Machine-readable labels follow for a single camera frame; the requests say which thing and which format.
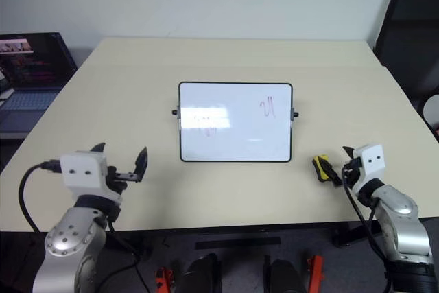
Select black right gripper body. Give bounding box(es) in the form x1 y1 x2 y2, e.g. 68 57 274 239
342 156 362 189

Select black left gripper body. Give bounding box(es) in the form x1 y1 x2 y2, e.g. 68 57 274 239
106 165 143 196

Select yellow and black eraser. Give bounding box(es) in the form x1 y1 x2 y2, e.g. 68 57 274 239
310 154 333 183

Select white round object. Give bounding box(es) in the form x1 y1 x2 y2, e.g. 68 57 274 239
422 93 439 130

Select small black-framed whiteboard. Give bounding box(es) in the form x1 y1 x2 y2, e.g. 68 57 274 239
171 81 300 163

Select open dark laptop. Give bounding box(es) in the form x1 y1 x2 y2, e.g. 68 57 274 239
0 32 79 140

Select dark rounded shape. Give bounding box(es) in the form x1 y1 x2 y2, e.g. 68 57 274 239
176 253 223 293
263 255 307 293

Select black chair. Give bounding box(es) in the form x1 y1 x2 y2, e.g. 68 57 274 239
372 0 439 102

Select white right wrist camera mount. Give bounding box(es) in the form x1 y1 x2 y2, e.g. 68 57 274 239
352 144 385 195

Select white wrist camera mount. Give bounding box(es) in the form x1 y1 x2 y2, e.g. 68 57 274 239
60 151 123 204
352 144 385 195

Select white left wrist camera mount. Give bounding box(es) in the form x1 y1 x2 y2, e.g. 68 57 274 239
60 151 123 204

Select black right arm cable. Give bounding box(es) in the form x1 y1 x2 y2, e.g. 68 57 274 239
341 167 392 293

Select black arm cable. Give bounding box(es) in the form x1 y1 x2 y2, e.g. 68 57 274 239
341 167 392 293
17 159 64 235

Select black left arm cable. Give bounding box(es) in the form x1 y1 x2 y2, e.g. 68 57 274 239
17 159 64 235

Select orange bracket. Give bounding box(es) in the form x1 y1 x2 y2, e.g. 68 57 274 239
305 254 325 293
154 266 176 293

